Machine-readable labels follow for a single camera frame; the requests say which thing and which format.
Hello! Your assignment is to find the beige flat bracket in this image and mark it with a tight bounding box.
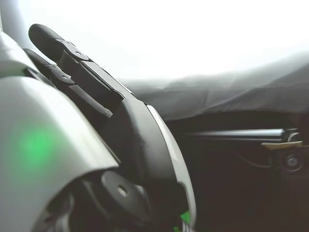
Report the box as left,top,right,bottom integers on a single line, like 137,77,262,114
261,141,304,151

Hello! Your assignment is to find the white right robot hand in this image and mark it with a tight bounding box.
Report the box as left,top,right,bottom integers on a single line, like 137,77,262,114
0,23,197,232

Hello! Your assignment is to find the grey tablecloth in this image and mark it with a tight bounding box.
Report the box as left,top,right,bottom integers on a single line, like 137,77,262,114
118,49,309,121

